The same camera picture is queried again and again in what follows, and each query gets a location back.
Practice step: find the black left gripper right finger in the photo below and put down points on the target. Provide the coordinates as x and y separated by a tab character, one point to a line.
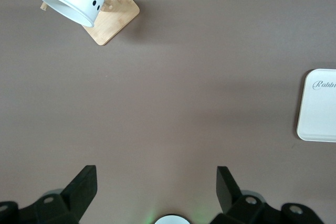
231	197

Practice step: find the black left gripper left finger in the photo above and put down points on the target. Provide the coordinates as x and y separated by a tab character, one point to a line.
76	197

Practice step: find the white rectangular tray script print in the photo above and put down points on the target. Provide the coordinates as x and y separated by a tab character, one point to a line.
317	108

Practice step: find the wooden mug rack stand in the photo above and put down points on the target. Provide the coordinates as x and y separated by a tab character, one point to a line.
115	19

